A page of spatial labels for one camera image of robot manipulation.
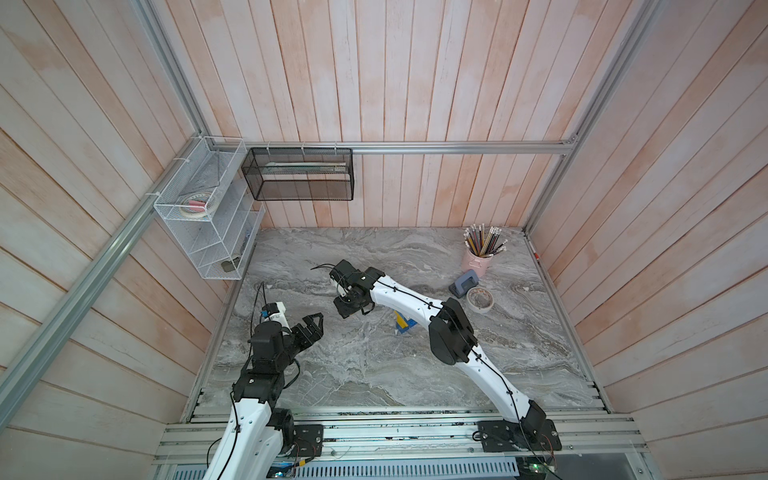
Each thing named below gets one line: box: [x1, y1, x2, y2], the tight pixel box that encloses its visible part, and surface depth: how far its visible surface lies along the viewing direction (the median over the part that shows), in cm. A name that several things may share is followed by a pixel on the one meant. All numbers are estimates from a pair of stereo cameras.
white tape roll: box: [466, 286, 495, 313], surface depth 102 cm
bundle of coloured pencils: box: [463, 223, 508, 257], surface depth 103 cm
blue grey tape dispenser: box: [448, 270, 479, 299], surface depth 103 cm
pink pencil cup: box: [462, 249, 493, 278], surface depth 103 cm
